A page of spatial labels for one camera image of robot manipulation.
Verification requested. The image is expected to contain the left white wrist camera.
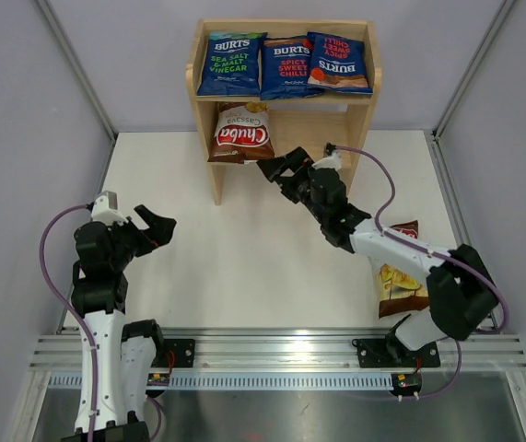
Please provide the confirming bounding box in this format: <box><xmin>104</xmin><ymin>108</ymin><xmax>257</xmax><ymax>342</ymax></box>
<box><xmin>91</xmin><ymin>191</ymin><xmax>127</xmax><ymax>226</ymax></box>

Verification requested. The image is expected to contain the white slotted cable duct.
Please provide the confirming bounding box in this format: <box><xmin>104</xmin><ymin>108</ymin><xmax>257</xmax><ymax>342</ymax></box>
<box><xmin>48</xmin><ymin>371</ymin><xmax>395</xmax><ymax>392</ymax></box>

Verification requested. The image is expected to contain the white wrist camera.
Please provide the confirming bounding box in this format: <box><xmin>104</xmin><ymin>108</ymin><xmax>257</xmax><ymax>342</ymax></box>
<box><xmin>312</xmin><ymin>143</ymin><xmax>342</xmax><ymax>171</ymax></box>
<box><xmin>91</xmin><ymin>191</ymin><xmax>127</xmax><ymax>226</ymax></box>

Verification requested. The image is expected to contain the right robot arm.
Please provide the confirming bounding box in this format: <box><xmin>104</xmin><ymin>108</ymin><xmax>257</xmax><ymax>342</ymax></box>
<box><xmin>257</xmin><ymin>144</ymin><xmax>502</xmax><ymax>367</ymax></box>

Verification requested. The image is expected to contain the black mounting plate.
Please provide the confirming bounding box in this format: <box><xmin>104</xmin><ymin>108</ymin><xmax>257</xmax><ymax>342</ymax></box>
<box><xmin>351</xmin><ymin>338</ymin><xmax>441</xmax><ymax>368</ymax></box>
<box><xmin>159</xmin><ymin>338</ymin><xmax>196</xmax><ymax>369</ymax></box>

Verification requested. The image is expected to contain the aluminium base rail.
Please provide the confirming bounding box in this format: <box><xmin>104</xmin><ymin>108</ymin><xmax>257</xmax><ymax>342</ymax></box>
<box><xmin>29</xmin><ymin>327</ymin><xmax>526</xmax><ymax>375</ymax></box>

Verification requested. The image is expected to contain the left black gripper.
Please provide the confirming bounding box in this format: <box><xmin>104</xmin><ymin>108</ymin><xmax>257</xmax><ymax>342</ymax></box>
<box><xmin>106</xmin><ymin>204</ymin><xmax>175</xmax><ymax>270</ymax></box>

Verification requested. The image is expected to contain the wooden two-tier shelf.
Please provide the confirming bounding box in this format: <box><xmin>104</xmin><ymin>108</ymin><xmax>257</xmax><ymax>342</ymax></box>
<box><xmin>184</xmin><ymin>18</ymin><xmax>383</xmax><ymax>211</ymax></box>

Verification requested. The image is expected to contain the Chuba cassava chips bag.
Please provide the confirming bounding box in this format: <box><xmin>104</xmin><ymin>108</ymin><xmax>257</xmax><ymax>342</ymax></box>
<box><xmin>368</xmin><ymin>219</ymin><xmax>430</xmax><ymax>320</ymax></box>
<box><xmin>208</xmin><ymin>102</ymin><xmax>275</xmax><ymax>164</ymax></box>

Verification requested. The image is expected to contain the upside-down Burts chilli bag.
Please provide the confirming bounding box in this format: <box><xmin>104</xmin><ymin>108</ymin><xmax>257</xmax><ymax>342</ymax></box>
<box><xmin>307</xmin><ymin>32</ymin><xmax>373</xmax><ymax>95</ymax></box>

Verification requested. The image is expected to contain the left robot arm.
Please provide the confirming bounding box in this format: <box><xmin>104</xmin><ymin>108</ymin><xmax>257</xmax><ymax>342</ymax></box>
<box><xmin>70</xmin><ymin>205</ymin><xmax>177</xmax><ymax>441</ymax></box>

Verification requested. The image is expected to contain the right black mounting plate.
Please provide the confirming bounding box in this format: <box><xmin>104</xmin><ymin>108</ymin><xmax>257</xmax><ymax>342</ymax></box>
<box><xmin>351</xmin><ymin>338</ymin><xmax>441</xmax><ymax>368</ymax></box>

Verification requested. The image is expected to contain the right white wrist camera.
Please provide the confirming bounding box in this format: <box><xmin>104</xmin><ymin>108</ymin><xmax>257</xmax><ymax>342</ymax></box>
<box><xmin>312</xmin><ymin>143</ymin><xmax>342</xmax><ymax>171</ymax></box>

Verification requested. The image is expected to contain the Burts spicy sweet chilli bag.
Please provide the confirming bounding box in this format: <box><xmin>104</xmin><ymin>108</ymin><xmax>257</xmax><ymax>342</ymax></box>
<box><xmin>260</xmin><ymin>35</ymin><xmax>323</xmax><ymax>101</ymax></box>

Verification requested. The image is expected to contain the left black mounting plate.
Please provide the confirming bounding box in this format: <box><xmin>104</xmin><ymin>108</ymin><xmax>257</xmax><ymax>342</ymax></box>
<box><xmin>159</xmin><ymin>338</ymin><xmax>196</xmax><ymax>369</ymax></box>

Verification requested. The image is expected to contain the Burts sea salt vinegar bag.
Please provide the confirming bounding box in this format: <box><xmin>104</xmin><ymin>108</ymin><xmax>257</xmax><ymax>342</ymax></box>
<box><xmin>197</xmin><ymin>31</ymin><xmax>267</xmax><ymax>97</ymax></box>

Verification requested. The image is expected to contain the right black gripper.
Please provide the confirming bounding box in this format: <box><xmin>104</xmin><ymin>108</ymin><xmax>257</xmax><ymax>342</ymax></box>
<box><xmin>258</xmin><ymin>147</ymin><xmax>328</xmax><ymax>225</ymax></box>

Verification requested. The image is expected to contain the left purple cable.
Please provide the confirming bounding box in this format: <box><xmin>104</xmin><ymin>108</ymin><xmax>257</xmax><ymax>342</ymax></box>
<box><xmin>40</xmin><ymin>204</ymin><xmax>100</xmax><ymax>434</ymax></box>

